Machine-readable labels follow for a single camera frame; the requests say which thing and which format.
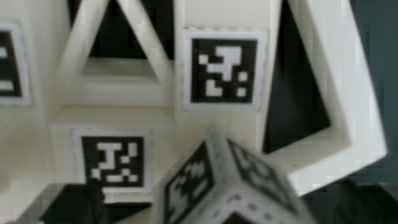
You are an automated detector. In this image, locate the white chair back frame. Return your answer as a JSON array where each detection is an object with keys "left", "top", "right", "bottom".
[{"left": 0, "top": 0, "right": 387, "bottom": 224}]

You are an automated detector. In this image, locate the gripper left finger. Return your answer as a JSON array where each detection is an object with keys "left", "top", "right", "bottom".
[{"left": 15, "top": 178, "right": 110, "bottom": 224}]

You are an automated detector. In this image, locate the white tagged cube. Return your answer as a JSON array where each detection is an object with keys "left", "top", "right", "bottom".
[{"left": 154, "top": 129, "right": 316, "bottom": 224}]

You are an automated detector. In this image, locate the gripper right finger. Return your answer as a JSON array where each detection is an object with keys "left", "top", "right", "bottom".
[{"left": 307, "top": 179, "right": 398, "bottom": 224}]

